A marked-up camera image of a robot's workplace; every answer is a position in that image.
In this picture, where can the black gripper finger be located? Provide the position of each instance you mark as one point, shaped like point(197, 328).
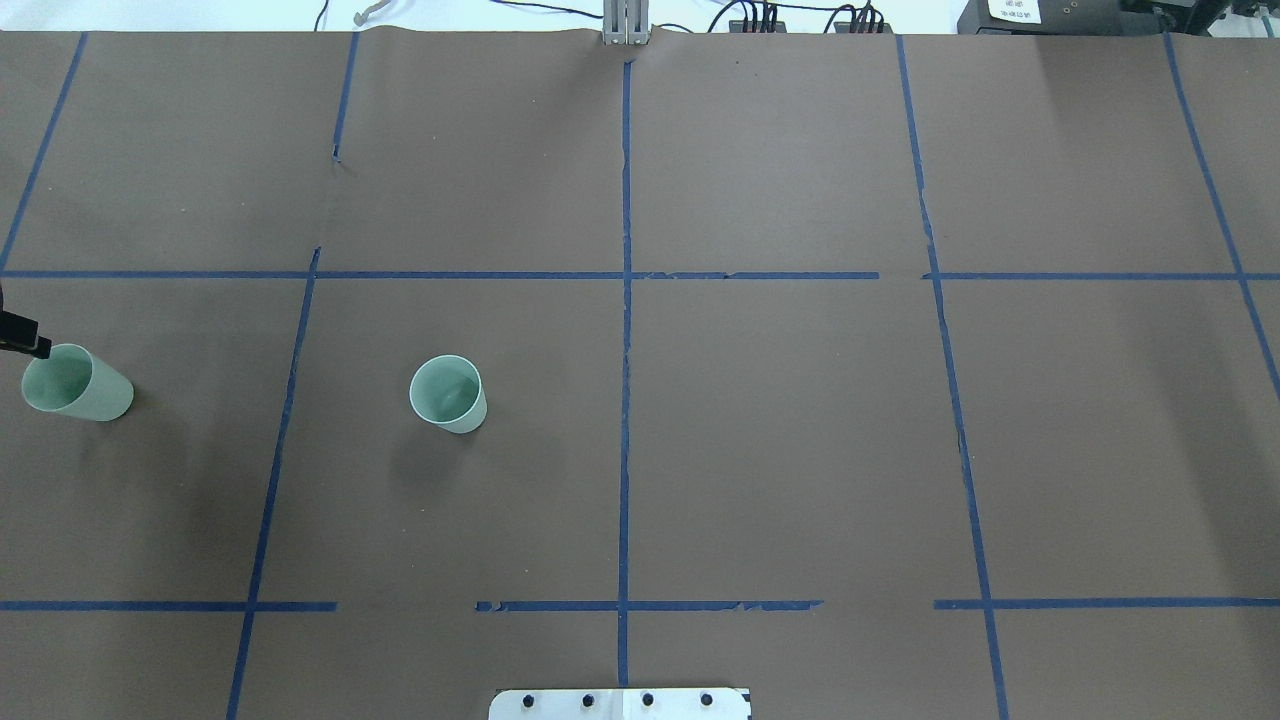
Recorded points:
point(20, 335)

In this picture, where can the green cup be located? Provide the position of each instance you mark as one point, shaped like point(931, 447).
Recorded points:
point(74, 382)
point(448, 392)

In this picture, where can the white pedestal column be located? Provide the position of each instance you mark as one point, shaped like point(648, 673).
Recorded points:
point(623, 703)

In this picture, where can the black desktop box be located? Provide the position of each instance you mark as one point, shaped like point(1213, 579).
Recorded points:
point(1073, 18)

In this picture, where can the aluminium frame post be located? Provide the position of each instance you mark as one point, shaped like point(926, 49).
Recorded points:
point(626, 22)

